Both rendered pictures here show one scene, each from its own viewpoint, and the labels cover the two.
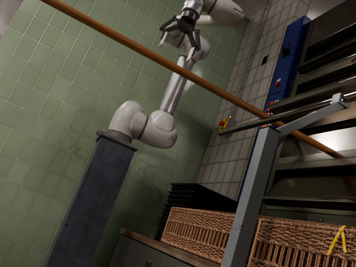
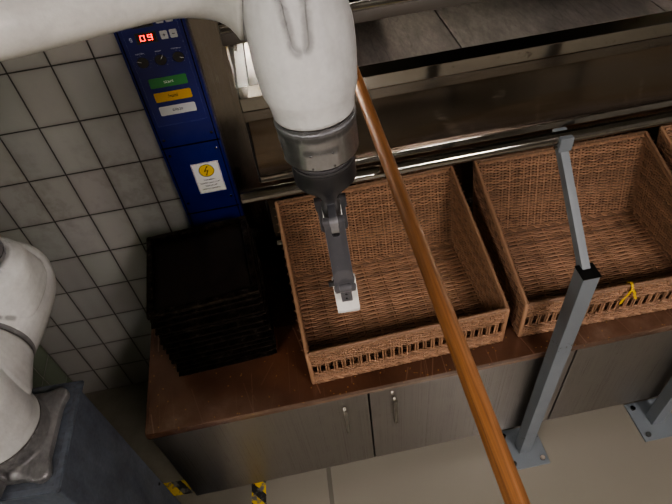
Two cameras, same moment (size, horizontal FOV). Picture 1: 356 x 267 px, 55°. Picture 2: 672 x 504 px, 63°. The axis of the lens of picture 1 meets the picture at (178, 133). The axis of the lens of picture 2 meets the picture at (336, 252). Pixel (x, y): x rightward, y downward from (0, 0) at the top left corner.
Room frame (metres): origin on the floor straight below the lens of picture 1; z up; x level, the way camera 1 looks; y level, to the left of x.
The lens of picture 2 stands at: (1.20, 0.63, 1.93)
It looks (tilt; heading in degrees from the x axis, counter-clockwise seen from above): 47 degrees down; 285
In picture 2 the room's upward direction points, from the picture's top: 8 degrees counter-clockwise
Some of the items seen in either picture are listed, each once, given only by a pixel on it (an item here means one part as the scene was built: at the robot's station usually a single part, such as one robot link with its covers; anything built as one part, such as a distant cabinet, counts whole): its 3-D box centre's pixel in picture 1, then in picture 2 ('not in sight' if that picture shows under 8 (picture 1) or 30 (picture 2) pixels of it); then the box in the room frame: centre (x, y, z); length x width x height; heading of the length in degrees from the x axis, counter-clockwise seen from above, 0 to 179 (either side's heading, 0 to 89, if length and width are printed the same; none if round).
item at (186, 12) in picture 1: (186, 23); (326, 182); (1.33, 0.13, 1.50); 0.08 x 0.07 x 0.09; 106
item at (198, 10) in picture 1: (192, 10); (317, 131); (1.33, 0.13, 1.57); 0.09 x 0.09 x 0.06
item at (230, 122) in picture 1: (227, 126); not in sight; (2.27, -0.31, 1.46); 0.10 x 0.07 x 0.10; 19
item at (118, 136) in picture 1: (115, 138); (1, 444); (1.94, 0.33, 1.03); 0.22 x 0.18 x 0.06; 106
